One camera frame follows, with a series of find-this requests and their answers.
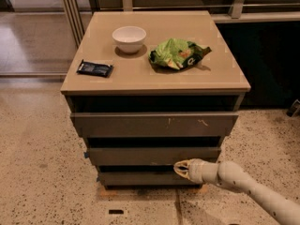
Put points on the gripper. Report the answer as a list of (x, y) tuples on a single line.
[(197, 171)]

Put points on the black snack packet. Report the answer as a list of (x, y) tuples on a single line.
[(94, 69)]

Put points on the grey drawer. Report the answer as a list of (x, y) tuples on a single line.
[(142, 179), (153, 124), (148, 156)]

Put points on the grey top drawer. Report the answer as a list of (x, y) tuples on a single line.
[(153, 124)]

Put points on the green chip bag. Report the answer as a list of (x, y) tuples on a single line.
[(177, 54)]

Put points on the grey bottom drawer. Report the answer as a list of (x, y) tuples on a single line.
[(142, 179)]

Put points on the beige drawer cabinet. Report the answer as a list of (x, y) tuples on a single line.
[(216, 84)]

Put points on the dark object at right edge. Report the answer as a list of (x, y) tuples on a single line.
[(294, 109)]

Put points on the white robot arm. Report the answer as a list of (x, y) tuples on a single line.
[(231, 176)]

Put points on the blue tape piece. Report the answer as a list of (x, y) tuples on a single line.
[(86, 154)]

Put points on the white ceramic bowl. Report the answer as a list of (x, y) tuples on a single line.
[(129, 39)]

